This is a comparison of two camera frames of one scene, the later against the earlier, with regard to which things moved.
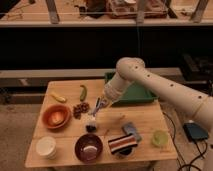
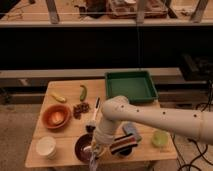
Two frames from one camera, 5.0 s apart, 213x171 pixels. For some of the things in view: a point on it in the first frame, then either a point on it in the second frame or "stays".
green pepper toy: x=83 y=93 stays
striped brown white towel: x=122 y=143 stays
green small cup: x=160 y=138 stays
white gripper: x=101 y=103 to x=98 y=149
